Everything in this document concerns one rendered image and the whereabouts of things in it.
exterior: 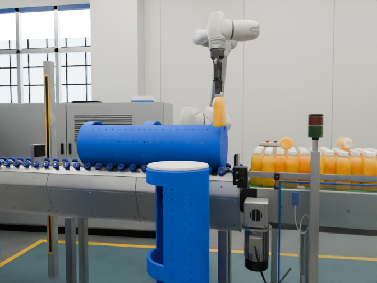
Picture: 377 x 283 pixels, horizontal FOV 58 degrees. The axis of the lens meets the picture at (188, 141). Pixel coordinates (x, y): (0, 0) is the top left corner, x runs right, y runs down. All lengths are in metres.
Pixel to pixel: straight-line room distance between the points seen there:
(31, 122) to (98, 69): 1.26
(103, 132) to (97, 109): 1.68
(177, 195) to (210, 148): 0.49
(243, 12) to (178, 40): 0.96
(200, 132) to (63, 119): 2.30
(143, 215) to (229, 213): 0.52
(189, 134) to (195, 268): 0.72
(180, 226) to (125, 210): 0.71
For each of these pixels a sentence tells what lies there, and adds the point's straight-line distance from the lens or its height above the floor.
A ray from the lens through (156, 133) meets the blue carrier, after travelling 1.91.
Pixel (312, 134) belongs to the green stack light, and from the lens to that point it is 1.53.
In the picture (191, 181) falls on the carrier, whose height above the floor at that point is 0.98.
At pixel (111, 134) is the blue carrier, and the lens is 2.03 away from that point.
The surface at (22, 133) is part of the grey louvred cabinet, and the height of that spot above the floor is 1.11.
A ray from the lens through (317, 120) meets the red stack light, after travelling 1.53.
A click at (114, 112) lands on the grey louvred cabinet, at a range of 3.65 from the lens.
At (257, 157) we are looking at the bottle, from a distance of 1.79.
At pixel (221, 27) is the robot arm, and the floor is 1.72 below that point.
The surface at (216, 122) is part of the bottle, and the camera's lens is 1.77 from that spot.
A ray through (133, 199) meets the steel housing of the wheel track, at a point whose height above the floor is 0.78.
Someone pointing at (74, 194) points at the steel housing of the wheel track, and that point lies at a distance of 2.20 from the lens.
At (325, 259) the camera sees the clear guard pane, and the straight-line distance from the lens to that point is 1.77.
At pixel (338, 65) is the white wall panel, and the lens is 4.89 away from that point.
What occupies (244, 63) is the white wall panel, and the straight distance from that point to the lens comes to 4.74.
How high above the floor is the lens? 1.22
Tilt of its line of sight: 3 degrees down
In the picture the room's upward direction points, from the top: straight up
